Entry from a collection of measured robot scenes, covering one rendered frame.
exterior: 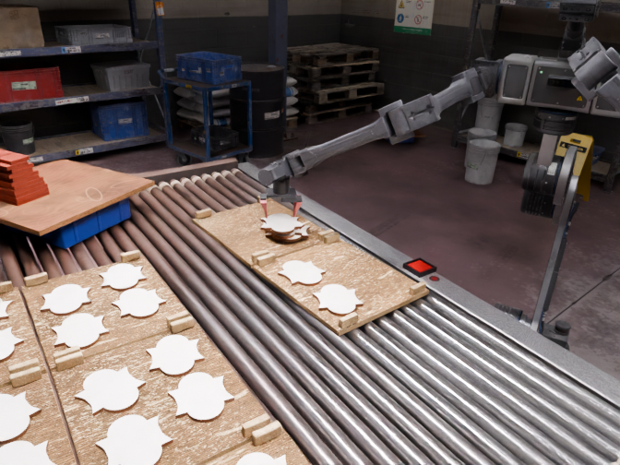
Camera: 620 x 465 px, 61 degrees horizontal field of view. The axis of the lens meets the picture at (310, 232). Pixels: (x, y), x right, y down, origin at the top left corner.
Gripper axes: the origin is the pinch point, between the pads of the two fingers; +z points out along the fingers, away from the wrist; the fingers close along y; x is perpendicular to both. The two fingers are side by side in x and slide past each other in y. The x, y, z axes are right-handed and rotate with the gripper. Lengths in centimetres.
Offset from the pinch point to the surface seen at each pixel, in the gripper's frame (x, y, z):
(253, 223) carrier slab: 6.5, -9.2, 6.1
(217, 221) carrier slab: 9.0, -22.1, 6.4
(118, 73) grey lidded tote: 392, -125, 26
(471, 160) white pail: 281, 210, 79
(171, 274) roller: -24.4, -35.5, 7.7
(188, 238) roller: 0.4, -31.9, 8.4
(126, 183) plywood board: 23, -55, -3
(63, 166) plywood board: 43, -83, -3
